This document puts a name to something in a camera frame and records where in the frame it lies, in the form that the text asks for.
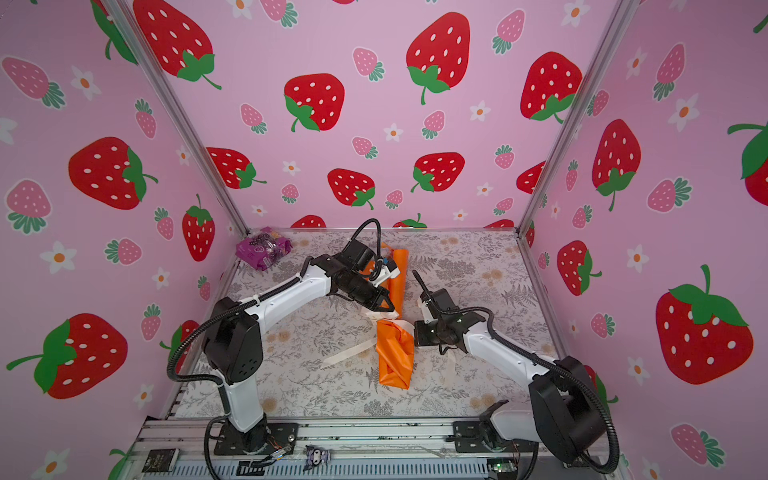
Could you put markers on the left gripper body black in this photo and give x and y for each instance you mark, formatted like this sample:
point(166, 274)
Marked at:
point(365, 292)

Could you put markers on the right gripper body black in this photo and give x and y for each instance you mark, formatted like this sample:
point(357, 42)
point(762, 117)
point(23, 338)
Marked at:
point(428, 332)

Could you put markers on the white ribbon strip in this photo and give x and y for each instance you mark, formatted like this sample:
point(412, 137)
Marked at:
point(370, 343)

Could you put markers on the orange wrapping paper sheet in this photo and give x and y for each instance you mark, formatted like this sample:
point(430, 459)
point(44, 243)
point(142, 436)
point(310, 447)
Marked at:
point(394, 335)

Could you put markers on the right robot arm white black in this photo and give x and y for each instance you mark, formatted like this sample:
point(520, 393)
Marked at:
point(567, 415)

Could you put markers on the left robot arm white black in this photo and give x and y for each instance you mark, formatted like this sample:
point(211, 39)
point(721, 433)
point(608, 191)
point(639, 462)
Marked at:
point(232, 337)

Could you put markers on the purple plastic snack bag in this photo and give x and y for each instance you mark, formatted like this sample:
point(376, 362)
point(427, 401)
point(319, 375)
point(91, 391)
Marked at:
point(264, 250)

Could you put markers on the small purple figure charm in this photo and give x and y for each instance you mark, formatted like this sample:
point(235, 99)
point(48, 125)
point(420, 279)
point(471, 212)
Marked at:
point(316, 457)

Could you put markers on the left black label plate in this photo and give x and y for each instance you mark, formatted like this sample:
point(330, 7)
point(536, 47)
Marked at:
point(161, 460)

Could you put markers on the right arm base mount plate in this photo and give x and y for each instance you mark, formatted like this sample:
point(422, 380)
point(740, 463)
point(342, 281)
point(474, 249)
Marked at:
point(475, 436)

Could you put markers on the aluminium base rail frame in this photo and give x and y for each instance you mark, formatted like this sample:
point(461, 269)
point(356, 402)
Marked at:
point(401, 448)

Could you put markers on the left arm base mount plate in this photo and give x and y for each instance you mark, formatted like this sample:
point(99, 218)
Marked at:
point(264, 439)

